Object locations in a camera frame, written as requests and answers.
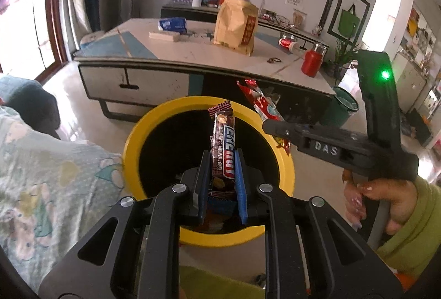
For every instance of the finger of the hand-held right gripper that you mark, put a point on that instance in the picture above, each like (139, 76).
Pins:
(280, 130)

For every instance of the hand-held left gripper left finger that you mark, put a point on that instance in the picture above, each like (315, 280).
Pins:
(203, 182)

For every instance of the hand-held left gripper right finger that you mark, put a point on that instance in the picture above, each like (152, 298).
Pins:
(242, 188)

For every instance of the red foil snack wrapper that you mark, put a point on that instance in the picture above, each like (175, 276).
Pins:
(260, 101)

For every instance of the brown chocolate bar wrapper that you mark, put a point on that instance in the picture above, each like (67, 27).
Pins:
(224, 140)

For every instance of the yellow round bin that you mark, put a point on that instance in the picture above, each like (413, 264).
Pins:
(148, 126)

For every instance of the person's right forearm green sleeve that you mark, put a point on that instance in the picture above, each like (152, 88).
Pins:
(413, 244)

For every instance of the person's right hand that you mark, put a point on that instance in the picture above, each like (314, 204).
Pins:
(403, 202)

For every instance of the green bucket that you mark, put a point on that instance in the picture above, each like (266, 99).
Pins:
(339, 109)

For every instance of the red bottle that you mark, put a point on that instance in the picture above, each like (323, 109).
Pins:
(311, 63)

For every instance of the grey cabinet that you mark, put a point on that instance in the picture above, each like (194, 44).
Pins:
(411, 82)

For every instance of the red can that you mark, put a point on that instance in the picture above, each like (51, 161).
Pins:
(287, 43)

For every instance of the green potted plant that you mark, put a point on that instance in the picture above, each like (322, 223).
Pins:
(344, 56)

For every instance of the person's green clothing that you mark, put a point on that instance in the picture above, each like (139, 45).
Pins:
(213, 285)

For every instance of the yellow paper bag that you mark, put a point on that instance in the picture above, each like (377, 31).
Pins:
(234, 27)

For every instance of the beige and blue coffee table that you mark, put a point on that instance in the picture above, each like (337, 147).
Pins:
(155, 78)

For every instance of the green tote bag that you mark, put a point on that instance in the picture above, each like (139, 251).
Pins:
(349, 23)

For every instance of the white flat box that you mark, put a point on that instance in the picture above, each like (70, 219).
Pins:
(164, 36)

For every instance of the blue tissue pack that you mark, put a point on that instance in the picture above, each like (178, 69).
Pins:
(172, 25)

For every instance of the black television cabinet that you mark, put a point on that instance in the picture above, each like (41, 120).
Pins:
(179, 11)

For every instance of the blue and white round stool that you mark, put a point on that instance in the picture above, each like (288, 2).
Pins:
(92, 38)

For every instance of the teal quilted bedspread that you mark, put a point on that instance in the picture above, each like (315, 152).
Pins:
(31, 99)

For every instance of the brown framed glass door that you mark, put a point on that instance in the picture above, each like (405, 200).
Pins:
(20, 27)

